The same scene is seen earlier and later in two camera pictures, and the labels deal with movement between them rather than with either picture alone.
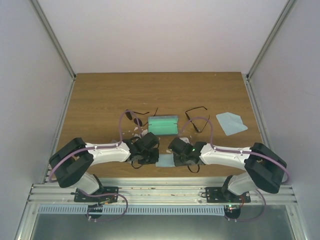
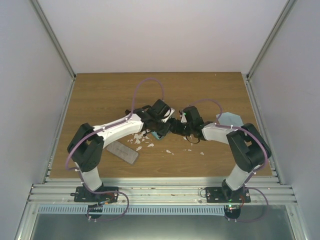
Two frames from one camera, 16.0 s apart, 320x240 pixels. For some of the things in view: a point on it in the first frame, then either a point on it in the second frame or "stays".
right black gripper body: x=181 y=161 → x=186 y=130
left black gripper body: x=149 y=158 → x=159 y=130
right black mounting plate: x=214 y=195 stays
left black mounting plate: x=79 y=197 stays
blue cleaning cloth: x=231 y=123 stays
